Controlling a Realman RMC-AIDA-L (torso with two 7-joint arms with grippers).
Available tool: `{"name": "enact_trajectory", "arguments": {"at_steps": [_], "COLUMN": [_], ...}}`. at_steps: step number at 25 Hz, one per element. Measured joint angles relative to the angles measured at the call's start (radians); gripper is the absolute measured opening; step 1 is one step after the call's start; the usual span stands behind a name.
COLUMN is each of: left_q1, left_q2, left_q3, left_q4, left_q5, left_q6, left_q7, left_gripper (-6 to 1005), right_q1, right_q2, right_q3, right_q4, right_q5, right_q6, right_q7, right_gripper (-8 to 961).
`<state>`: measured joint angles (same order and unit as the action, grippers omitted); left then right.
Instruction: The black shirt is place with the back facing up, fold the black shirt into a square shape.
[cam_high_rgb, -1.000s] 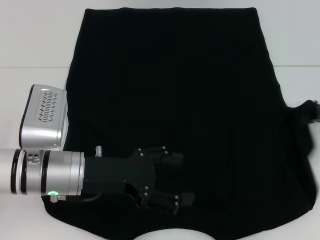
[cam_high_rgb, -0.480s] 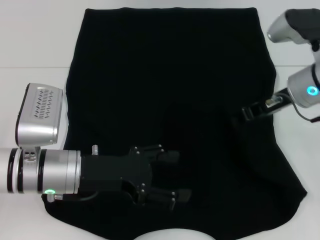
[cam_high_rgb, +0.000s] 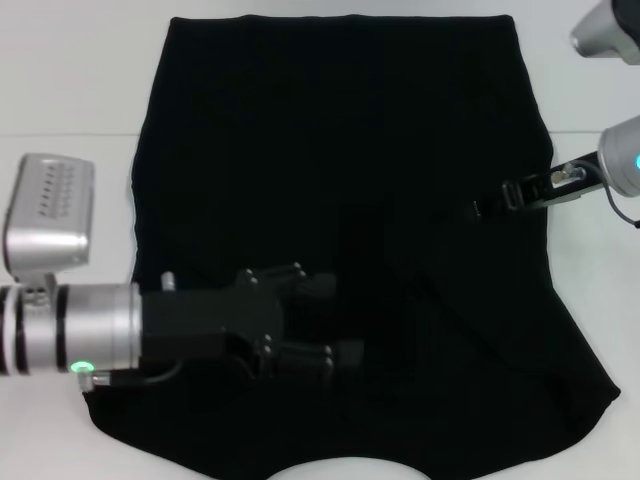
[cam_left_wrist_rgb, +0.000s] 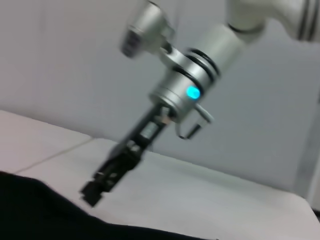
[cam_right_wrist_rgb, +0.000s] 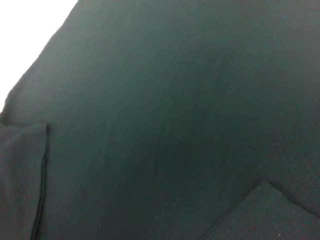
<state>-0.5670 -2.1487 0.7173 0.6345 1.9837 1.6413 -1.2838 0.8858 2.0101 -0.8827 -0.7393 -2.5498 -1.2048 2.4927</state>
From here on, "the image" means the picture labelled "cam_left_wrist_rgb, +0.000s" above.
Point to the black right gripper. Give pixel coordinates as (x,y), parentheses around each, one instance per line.
(147,130)

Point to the black shirt with white print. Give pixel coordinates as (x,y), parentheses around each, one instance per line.
(50,212)

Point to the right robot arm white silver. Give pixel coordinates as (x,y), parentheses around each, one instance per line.
(225,45)

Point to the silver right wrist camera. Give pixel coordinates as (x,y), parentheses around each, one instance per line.
(145,27)

